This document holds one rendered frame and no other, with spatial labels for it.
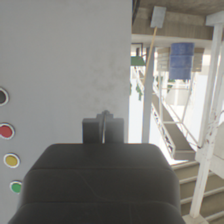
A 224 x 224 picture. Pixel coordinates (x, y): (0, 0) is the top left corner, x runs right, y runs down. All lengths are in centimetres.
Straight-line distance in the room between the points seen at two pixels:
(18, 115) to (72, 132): 9
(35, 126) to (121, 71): 17
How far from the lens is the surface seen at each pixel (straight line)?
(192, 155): 602
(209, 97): 363
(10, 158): 35
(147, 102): 523
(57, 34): 27
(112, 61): 26
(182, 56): 445
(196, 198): 195
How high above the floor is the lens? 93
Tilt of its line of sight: 15 degrees up
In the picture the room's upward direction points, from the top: 180 degrees clockwise
